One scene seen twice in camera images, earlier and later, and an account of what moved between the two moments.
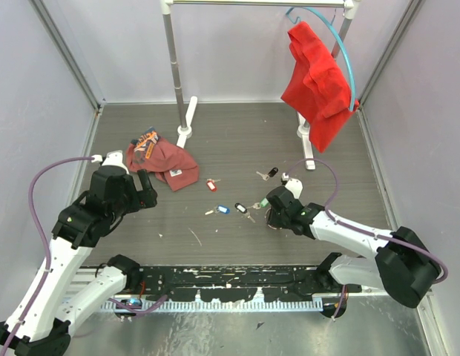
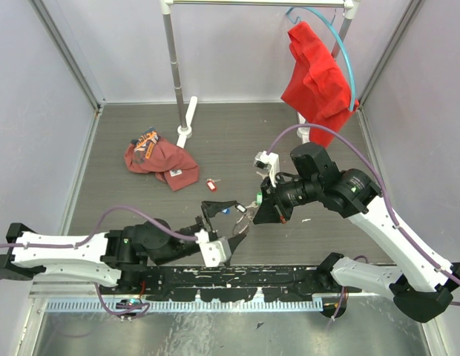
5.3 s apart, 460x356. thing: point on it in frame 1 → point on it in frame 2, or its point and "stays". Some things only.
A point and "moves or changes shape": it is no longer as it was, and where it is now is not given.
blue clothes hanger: [342, 38] stays
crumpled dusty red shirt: [171, 163] stays
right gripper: [273, 220] → [271, 210]
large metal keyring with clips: [265, 216] moves or changes shape
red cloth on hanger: [319, 90] stays
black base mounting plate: [237, 284] stays
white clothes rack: [303, 130] stays
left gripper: [142, 199] → [211, 209]
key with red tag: [211, 184] stays
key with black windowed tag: [241, 208] stays
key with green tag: [262, 204] moves or changes shape
